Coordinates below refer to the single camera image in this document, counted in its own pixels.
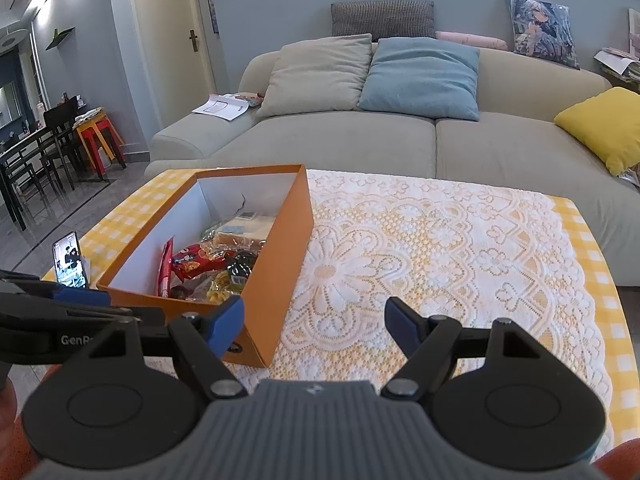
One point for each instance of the pink blanket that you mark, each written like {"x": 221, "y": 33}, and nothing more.
{"x": 471, "y": 40}

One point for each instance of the wall shelf with plant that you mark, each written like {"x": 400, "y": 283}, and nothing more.
{"x": 58, "y": 37}

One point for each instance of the smartphone on stand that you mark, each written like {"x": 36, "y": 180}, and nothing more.
{"x": 68, "y": 263}

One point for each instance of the orange cardboard box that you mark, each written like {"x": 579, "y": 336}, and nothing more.
{"x": 189, "y": 239}

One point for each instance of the open magazine on sofa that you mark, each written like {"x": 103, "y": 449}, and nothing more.
{"x": 229, "y": 106}

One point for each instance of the red white packet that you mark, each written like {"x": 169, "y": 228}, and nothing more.
{"x": 164, "y": 269}

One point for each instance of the black snack packet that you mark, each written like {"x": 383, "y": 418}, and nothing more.
{"x": 240, "y": 268}

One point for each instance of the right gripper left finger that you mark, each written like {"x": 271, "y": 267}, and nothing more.
{"x": 201, "y": 341}

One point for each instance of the anime print cushion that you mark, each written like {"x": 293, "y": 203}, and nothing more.
{"x": 541, "y": 30}

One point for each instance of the pile of books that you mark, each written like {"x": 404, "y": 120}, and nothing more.
{"x": 623, "y": 66}

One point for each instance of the dark grey knit cushion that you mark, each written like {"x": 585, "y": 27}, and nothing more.
{"x": 384, "y": 18}

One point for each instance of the grey sofa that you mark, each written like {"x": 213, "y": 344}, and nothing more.
{"x": 513, "y": 144}

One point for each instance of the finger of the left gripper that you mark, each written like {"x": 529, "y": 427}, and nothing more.
{"x": 146, "y": 316}
{"x": 81, "y": 295}

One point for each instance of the red snack bag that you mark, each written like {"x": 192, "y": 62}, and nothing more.
{"x": 196, "y": 259}

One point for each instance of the beige door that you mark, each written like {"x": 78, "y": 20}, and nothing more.
{"x": 175, "y": 56}

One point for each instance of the beige cushion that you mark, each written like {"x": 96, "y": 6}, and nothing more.
{"x": 318, "y": 75}

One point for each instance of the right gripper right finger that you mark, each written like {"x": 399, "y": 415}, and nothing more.
{"x": 427, "y": 343}

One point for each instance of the yellow cushion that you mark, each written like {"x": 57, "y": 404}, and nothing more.
{"x": 609, "y": 125}

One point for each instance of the black dining table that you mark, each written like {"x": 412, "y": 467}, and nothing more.
{"x": 26, "y": 160}

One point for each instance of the black dining chair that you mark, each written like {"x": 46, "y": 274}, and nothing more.
{"x": 60, "y": 145}

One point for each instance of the yellow pasta snack bag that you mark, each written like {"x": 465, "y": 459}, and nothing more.
{"x": 214, "y": 288}

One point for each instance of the clear bag of crackers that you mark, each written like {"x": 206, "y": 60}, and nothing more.
{"x": 247, "y": 231}

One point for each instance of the blue cushion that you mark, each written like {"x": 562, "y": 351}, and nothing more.
{"x": 423, "y": 77}

